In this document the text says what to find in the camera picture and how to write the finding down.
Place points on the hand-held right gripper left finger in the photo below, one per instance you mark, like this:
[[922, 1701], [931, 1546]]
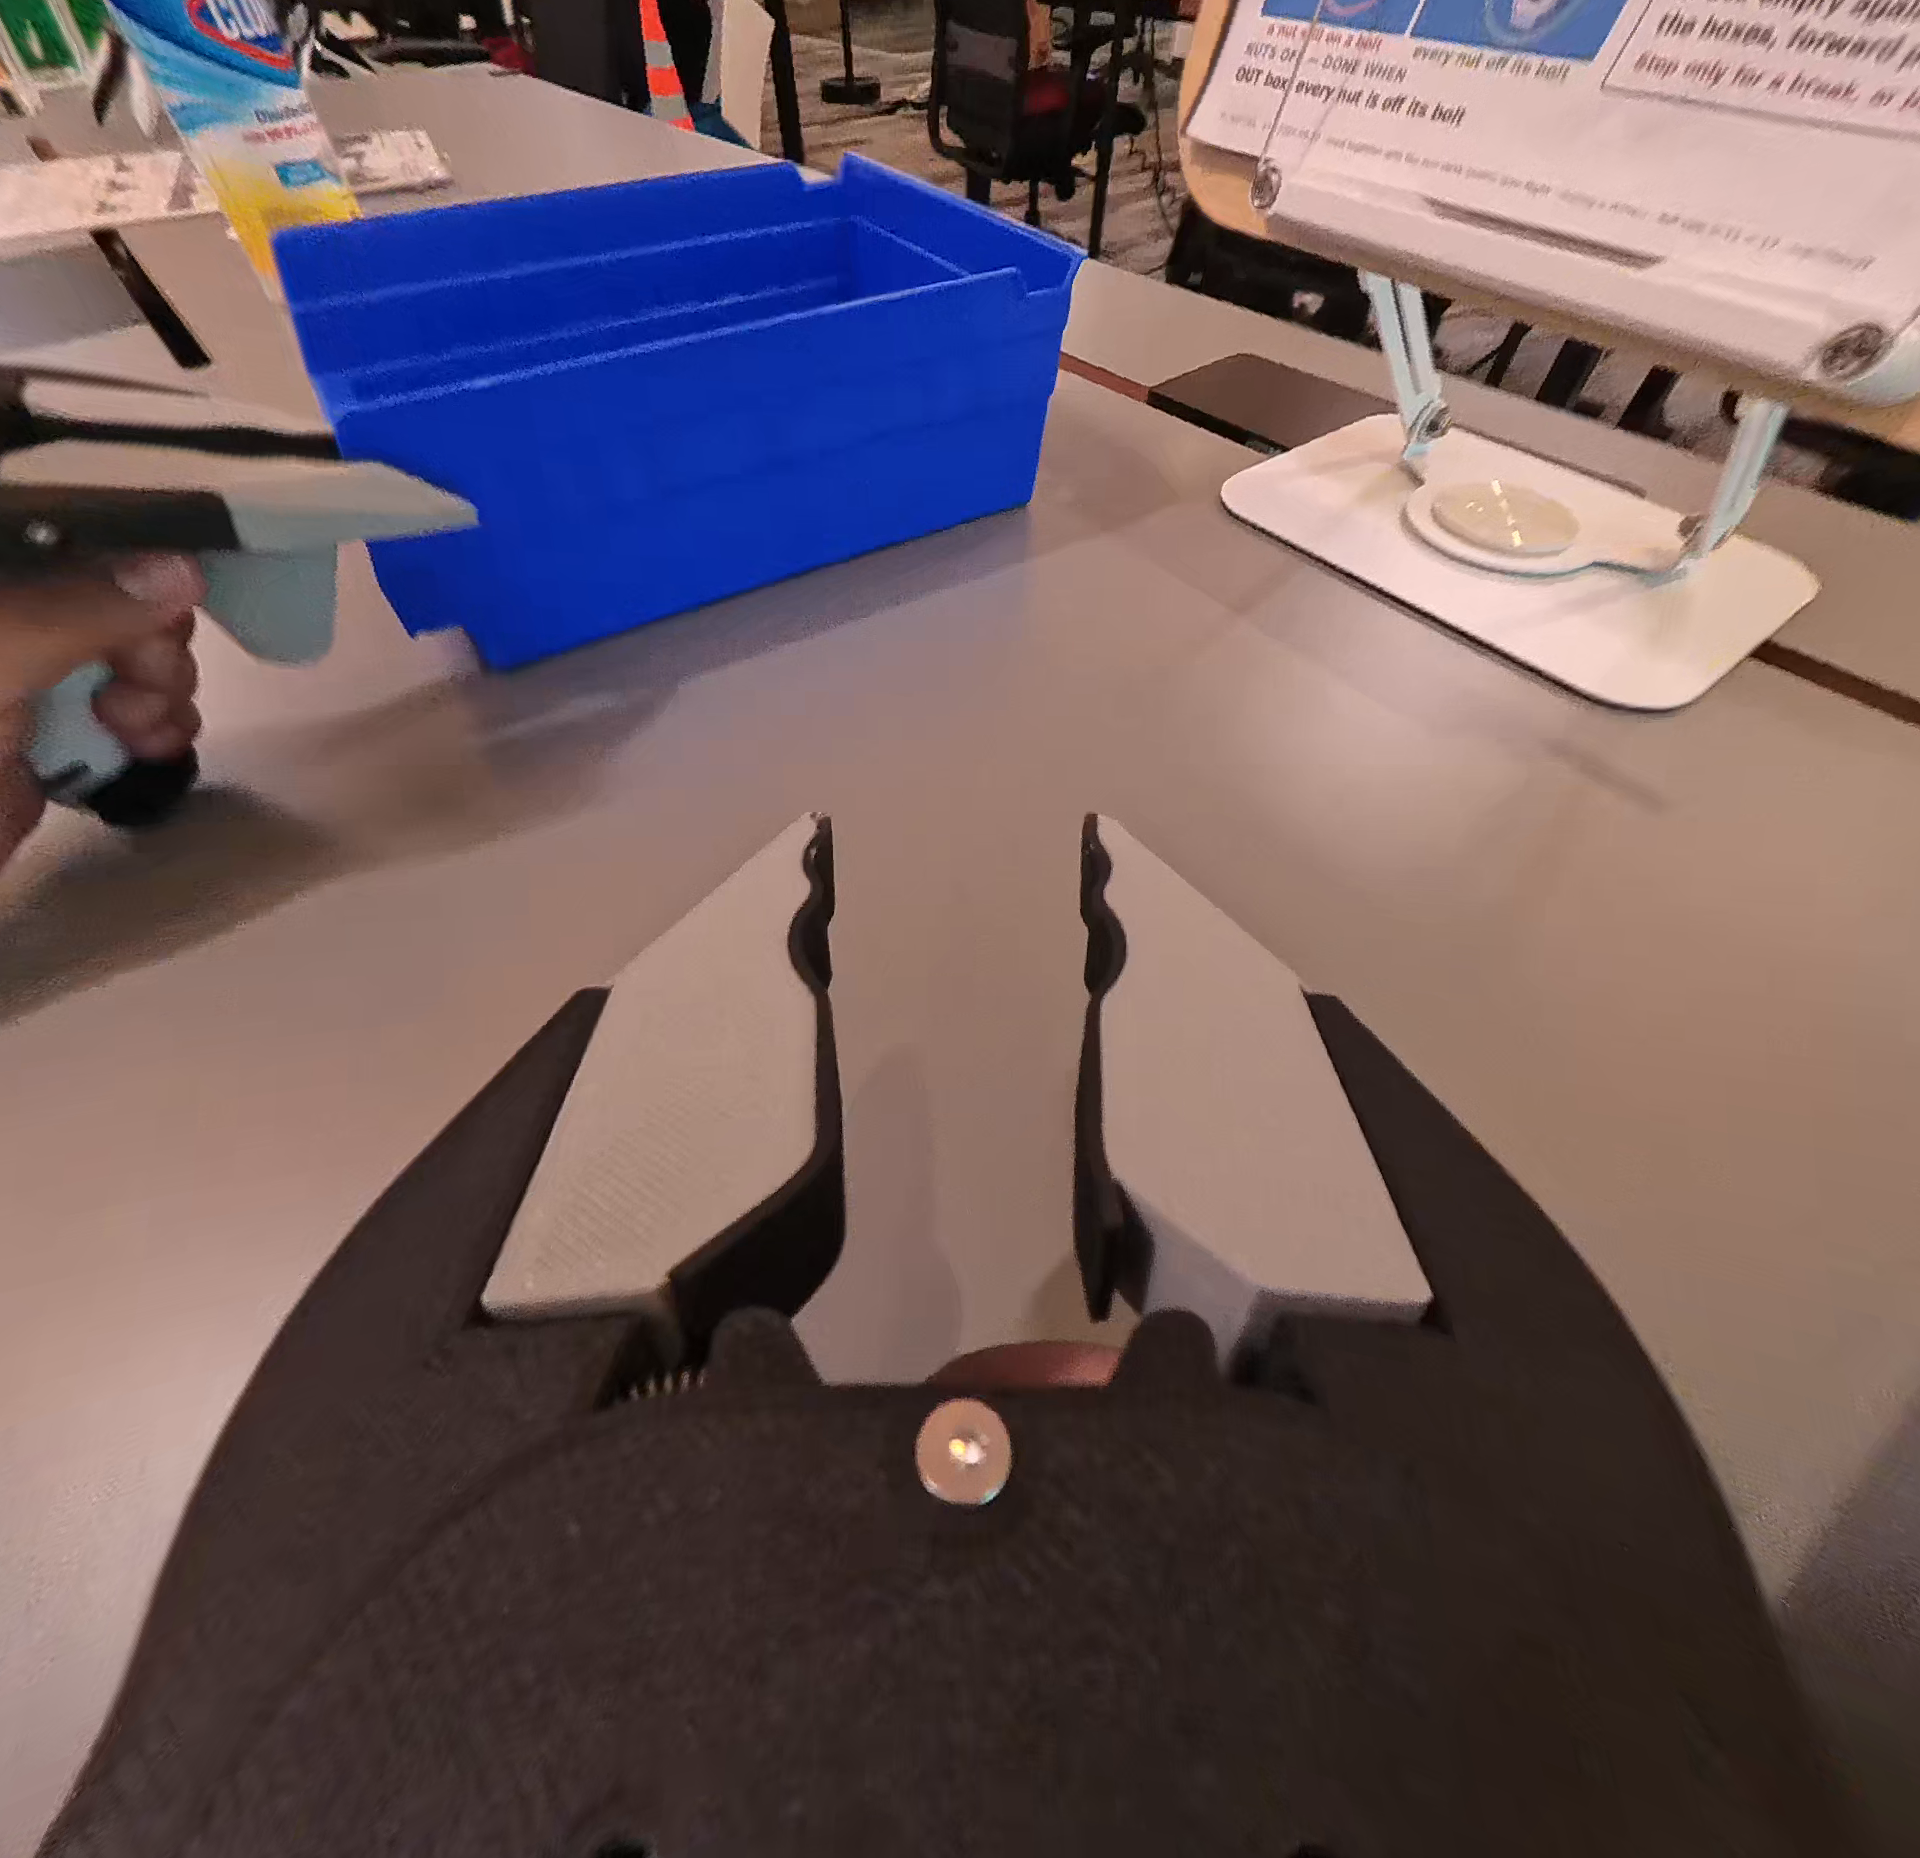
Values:
[[674, 1124]]

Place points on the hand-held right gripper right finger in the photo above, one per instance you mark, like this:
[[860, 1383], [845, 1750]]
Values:
[[1245, 1137]]

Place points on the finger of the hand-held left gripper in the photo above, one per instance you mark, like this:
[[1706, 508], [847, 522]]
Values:
[[151, 420], [346, 500]]

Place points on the blue plastic bin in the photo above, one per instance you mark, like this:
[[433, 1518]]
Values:
[[674, 435]]

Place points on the person's left hand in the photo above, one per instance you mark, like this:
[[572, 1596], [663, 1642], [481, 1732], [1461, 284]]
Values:
[[141, 712]]

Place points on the printed paper sheets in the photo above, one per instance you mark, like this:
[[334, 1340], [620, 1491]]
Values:
[[375, 164]]

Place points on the disinfectant wipes canister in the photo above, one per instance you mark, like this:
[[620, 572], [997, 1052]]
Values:
[[225, 73]]

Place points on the small green sign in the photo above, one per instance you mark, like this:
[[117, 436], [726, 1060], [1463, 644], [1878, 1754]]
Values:
[[45, 37]]

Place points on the orange traffic cone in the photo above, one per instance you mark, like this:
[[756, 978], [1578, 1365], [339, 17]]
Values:
[[663, 73]]

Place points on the white foam board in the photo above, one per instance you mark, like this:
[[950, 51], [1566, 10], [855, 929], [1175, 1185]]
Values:
[[745, 42]]

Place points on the black floor lamp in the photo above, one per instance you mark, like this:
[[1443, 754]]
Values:
[[850, 84]]

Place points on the black mesh office chair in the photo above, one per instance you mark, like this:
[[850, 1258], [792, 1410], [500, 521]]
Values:
[[989, 58]]

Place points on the wooden backing board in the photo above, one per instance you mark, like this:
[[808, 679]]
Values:
[[1199, 73]]

